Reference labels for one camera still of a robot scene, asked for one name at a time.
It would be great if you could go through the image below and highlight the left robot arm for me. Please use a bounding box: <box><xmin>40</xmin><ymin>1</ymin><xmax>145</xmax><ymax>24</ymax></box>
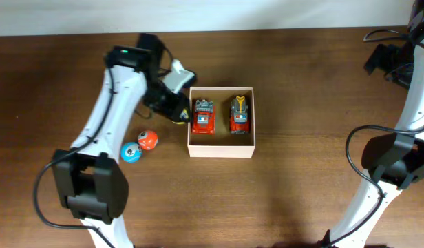
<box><xmin>46</xmin><ymin>33</ymin><xmax>196</xmax><ymax>247</ymax></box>

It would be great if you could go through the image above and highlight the white cardboard box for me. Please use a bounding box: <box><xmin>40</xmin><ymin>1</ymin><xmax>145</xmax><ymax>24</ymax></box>
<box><xmin>187</xmin><ymin>87</ymin><xmax>256</xmax><ymax>158</ymax></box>

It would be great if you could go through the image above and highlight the red toy fire truck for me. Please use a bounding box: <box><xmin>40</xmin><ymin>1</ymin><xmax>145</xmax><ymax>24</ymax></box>
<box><xmin>191</xmin><ymin>99</ymin><xmax>215</xmax><ymax>134</ymax></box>

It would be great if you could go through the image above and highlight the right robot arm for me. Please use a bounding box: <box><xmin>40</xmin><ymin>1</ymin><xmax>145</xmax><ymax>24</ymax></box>
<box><xmin>318</xmin><ymin>0</ymin><xmax>424</xmax><ymax>247</ymax></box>

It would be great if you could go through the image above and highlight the yellow face ball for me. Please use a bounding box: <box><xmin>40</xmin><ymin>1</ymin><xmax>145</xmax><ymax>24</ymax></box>
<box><xmin>173</xmin><ymin>109</ymin><xmax>190</xmax><ymax>125</ymax></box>

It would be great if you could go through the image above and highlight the blue face ball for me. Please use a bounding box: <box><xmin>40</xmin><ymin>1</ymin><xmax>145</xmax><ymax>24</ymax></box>
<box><xmin>120</xmin><ymin>142</ymin><xmax>142</xmax><ymax>163</ymax></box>

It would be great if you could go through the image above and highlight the red toy truck yellow ladder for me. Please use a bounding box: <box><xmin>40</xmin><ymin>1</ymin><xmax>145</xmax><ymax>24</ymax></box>
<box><xmin>230</xmin><ymin>96</ymin><xmax>250</xmax><ymax>134</ymax></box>

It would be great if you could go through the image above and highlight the orange face ball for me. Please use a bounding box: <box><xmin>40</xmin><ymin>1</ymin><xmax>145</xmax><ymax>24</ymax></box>
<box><xmin>137</xmin><ymin>130</ymin><xmax>159</xmax><ymax>150</ymax></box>

